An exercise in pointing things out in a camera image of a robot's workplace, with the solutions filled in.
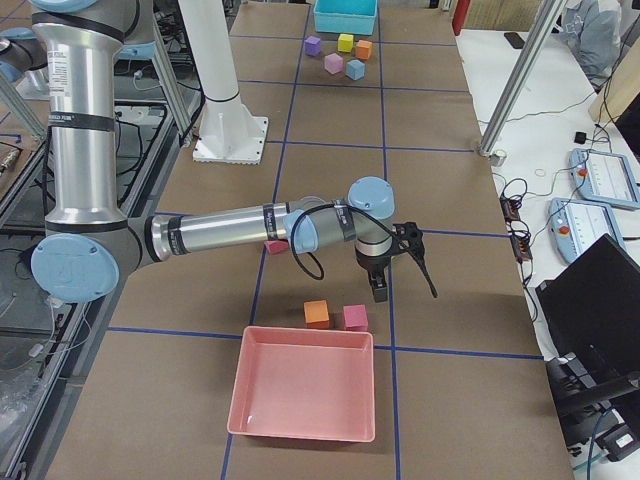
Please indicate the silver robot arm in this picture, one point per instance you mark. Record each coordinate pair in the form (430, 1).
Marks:
(90, 245)

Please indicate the light blue block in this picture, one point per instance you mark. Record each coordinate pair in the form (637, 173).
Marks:
(355, 69)

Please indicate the white pedestal column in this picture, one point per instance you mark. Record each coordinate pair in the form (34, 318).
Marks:
(228, 132)

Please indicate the pink plastic tray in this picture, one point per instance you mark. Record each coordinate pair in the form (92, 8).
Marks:
(304, 384)

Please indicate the orange foam block near tray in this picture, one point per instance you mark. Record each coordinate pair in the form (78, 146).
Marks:
(316, 314)

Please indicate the magenta foam block by arm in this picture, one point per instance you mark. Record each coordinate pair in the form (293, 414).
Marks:
(275, 247)

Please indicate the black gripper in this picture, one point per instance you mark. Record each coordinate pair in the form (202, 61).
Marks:
(374, 267)

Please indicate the teal plastic bin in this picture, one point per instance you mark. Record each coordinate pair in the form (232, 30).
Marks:
(345, 16)

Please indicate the black phone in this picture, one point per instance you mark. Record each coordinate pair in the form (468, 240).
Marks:
(514, 40)

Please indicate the person in grey clothes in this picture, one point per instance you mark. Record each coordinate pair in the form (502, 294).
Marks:
(591, 30)

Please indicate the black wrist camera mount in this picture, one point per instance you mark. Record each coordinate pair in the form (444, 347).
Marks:
(409, 240)

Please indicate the magenta foam block near tray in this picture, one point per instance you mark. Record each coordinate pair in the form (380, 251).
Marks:
(355, 318)

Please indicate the light pink foam block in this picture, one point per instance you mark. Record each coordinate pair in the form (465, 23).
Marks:
(333, 63)

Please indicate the upper teach pendant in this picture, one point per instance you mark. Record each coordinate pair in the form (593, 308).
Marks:
(604, 177)

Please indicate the aluminium frame post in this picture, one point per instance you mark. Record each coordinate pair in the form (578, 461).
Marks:
(539, 32)

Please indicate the teach pendant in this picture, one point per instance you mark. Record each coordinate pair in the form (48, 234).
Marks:
(577, 224)
(604, 177)

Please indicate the yellow foam block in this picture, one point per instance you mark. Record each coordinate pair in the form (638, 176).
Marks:
(345, 43)

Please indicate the lower teach pendant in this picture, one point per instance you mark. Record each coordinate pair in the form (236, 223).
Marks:
(577, 224)

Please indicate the orange foam block far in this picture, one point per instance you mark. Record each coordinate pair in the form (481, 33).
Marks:
(363, 50)

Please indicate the black laptop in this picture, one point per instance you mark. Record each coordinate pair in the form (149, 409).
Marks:
(593, 305)

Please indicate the dark purple block far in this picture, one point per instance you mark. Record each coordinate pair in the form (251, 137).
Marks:
(312, 46)

